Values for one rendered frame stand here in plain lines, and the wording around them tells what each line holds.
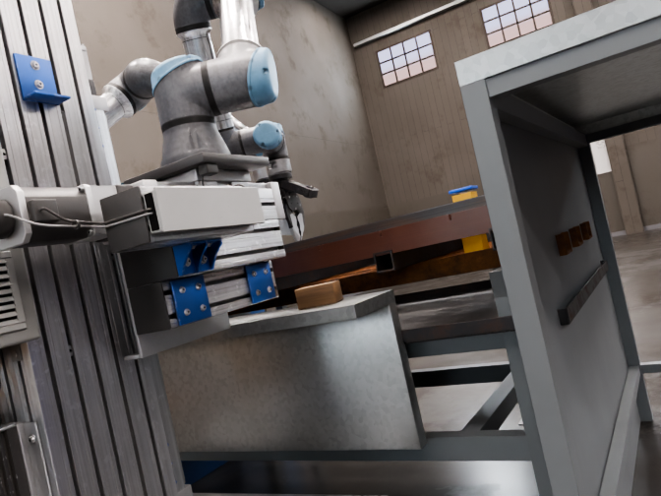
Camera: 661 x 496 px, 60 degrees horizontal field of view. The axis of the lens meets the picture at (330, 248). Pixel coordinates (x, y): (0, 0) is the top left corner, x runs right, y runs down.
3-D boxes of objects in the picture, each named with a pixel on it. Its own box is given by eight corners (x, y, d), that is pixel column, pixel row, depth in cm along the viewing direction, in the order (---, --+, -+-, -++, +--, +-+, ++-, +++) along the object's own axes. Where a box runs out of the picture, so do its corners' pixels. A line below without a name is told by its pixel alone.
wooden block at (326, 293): (298, 310, 138) (293, 290, 138) (307, 306, 144) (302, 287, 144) (335, 303, 135) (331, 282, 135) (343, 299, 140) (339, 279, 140)
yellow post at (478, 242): (474, 267, 150) (457, 196, 150) (493, 264, 147) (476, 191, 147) (468, 270, 145) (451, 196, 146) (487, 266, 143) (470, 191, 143)
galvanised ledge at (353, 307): (75, 353, 206) (73, 345, 206) (395, 301, 138) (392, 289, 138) (21, 369, 189) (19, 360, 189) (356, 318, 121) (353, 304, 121)
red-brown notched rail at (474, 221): (85, 318, 207) (81, 302, 207) (540, 220, 123) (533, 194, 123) (75, 321, 204) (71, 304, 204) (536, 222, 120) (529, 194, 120)
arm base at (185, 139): (200, 156, 113) (190, 108, 113) (147, 176, 120) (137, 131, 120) (246, 160, 126) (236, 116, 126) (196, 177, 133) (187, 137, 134)
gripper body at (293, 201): (282, 217, 177) (274, 179, 178) (305, 211, 173) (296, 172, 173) (268, 218, 171) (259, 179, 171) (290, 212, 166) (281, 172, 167)
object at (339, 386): (95, 448, 205) (75, 353, 206) (427, 443, 138) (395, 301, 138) (86, 453, 202) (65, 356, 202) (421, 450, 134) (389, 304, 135)
